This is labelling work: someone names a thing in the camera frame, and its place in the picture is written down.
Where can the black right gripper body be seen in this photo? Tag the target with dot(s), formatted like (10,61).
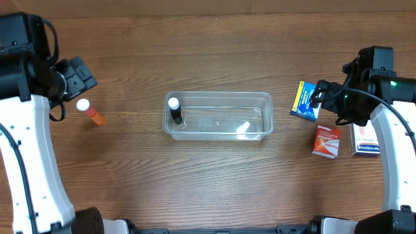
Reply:
(328,98)

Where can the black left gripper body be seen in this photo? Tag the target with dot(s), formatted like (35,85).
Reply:
(78,79)

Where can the orange tube white cap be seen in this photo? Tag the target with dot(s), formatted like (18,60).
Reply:
(84,106)

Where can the red white medicine box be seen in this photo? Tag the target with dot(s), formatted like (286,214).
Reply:
(326,142)

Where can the black tube white cap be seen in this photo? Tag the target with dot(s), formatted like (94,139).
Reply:
(175,110)

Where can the clear plastic container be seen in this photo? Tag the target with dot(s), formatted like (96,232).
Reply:
(215,115)

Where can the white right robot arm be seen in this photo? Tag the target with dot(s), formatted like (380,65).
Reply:
(388,103)

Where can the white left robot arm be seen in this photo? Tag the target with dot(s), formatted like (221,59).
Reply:
(29,90)

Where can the blue yellow medicine box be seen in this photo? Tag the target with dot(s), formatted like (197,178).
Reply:
(302,105)

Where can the white blue plaster box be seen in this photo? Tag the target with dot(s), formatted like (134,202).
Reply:
(363,140)

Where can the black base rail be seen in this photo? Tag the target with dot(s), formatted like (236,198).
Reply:
(280,229)

